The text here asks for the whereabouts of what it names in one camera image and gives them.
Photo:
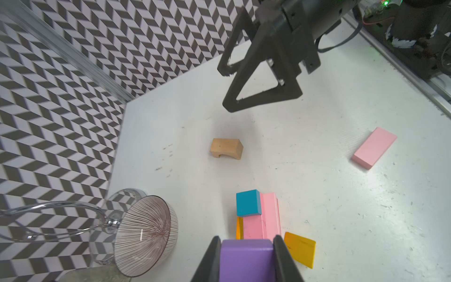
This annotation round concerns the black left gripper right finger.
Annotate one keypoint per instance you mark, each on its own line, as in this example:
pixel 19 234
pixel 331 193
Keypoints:
pixel 286 269

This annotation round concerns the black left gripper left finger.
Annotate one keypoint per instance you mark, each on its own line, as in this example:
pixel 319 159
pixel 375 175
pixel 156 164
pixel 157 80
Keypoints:
pixel 209 267

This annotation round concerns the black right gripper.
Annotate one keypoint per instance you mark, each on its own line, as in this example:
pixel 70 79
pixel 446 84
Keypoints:
pixel 289 34

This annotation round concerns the purple wood cube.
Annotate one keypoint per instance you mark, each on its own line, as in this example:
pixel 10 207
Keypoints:
pixel 247 260

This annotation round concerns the pink rectangular wood block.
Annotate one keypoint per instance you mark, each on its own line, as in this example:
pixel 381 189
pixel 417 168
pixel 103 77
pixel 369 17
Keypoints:
pixel 264 226

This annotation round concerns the orange wood block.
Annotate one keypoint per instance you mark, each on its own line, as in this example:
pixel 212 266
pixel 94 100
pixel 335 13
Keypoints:
pixel 239 229

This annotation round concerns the teal wood cube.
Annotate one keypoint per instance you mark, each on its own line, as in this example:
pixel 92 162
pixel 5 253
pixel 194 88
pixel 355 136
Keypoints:
pixel 248 203

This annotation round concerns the natural wood block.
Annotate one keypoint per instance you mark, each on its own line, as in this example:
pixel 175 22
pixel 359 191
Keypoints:
pixel 226 147

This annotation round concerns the yellow triangular wood block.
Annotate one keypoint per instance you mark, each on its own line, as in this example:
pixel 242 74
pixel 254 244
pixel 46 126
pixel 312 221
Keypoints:
pixel 301 249

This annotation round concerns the striped ceramic bowl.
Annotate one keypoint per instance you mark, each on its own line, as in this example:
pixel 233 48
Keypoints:
pixel 146 236

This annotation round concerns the glass spice jar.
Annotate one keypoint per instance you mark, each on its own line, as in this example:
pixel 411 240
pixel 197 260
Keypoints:
pixel 107 273

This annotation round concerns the chrome wire stand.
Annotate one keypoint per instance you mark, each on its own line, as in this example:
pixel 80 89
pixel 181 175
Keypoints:
pixel 69 221

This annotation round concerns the metal base rail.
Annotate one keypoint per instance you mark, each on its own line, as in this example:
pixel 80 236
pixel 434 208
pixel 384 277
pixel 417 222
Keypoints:
pixel 436 87

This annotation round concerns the left corner metal post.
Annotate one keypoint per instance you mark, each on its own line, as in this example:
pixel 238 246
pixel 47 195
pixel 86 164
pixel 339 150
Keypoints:
pixel 32 24

